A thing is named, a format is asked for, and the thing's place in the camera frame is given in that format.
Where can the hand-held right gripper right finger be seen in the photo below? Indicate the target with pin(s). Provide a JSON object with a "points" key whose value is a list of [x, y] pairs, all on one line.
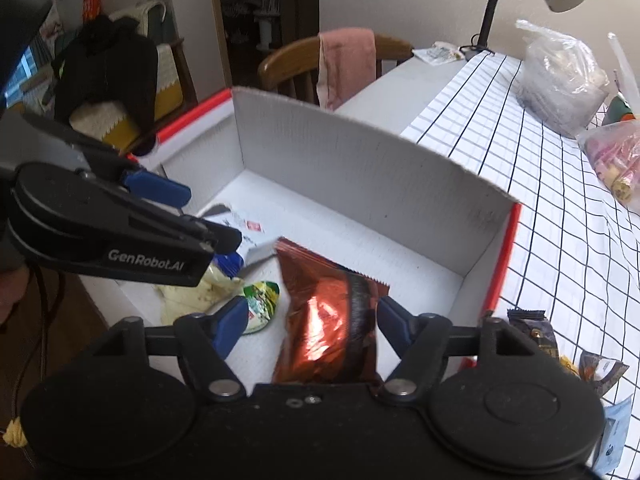
{"points": [[395, 325]]}

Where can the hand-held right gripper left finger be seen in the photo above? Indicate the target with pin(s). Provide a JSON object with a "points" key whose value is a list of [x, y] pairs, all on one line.
{"points": [[231, 325]]}

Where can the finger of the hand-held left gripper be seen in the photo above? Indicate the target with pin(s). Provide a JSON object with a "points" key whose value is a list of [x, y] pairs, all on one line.
{"points": [[155, 188], [231, 266]]}

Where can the white ice cream print packet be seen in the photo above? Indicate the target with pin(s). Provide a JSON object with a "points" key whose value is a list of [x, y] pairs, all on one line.
{"points": [[245, 232]]}

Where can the green white round packet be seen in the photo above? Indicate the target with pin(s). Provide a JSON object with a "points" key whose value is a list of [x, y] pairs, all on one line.
{"points": [[262, 305]]}

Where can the cream snack packet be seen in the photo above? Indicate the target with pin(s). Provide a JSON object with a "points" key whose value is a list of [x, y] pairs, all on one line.
{"points": [[195, 297]]}

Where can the red-brown foil snack packet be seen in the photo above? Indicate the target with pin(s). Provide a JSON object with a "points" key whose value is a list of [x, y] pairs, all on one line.
{"points": [[320, 320]]}

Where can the dark blue snack packet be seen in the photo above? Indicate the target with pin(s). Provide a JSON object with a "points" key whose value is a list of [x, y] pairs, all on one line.
{"points": [[535, 332]]}

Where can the red cardboard box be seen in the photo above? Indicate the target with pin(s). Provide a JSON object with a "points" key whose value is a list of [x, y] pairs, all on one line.
{"points": [[360, 185]]}

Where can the yellow snack packet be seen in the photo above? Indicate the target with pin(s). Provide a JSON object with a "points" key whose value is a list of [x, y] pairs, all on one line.
{"points": [[570, 366]]}

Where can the brown triangular snack packet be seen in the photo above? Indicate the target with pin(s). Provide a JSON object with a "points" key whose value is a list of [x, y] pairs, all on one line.
{"points": [[602, 372]]}

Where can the clear bag of red snacks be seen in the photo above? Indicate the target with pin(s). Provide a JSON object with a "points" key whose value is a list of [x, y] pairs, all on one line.
{"points": [[617, 160]]}

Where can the clear bag of pale snacks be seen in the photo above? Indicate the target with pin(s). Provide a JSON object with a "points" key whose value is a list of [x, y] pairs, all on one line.
{"points": [[560, 80]]}

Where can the chair with black jacket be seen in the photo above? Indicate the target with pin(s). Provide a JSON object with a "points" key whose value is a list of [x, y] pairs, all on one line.
{"points": [[167, 75]]}

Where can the black jacket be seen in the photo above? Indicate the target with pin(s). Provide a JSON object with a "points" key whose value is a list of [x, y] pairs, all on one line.
{"points": [[107, 75]]}

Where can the wooden chair curved backrest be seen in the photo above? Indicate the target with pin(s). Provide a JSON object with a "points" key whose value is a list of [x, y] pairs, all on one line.
{"points": [[290, 67]]}

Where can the checkered tablecloth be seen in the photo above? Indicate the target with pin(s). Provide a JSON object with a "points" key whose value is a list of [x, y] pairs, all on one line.
{"points": [[550, 210]]}

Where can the red hanging sign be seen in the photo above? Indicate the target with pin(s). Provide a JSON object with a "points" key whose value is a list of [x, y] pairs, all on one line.
{"points": [[91, 2]]}

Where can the dark bookshelf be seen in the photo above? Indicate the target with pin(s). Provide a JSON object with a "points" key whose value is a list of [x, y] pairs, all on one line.
{"points": [[265, 5]]}

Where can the pink towel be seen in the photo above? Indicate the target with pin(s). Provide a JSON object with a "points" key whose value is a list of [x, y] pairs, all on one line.
{"points": [[345, 67]]}

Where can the small printed flat packet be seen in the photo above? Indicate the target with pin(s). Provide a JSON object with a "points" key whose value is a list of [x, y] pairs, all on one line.
{"points": [[440, 53]]}

